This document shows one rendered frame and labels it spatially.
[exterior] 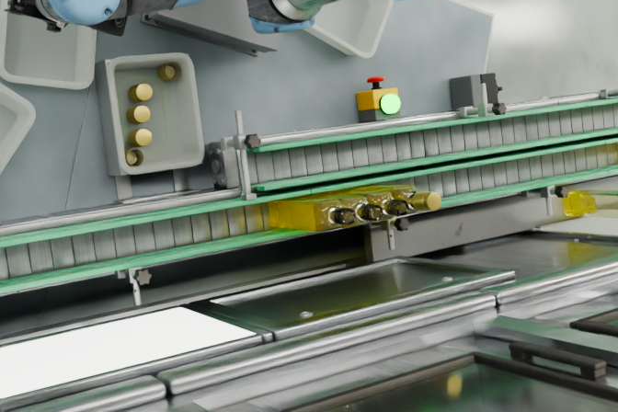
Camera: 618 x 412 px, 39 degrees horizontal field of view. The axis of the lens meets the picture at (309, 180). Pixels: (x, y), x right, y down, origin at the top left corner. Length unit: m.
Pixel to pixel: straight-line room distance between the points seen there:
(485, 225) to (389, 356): 0.87
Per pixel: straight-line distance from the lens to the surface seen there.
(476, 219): 2.05
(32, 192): 1.73
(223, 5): 1.77
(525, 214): 2.15
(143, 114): 1.72
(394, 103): 1.95
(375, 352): 1.24
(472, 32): 2.24
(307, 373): 1.19
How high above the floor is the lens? 2.44
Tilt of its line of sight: 60 degrees down
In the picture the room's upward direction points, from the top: 90 degrees clockwise
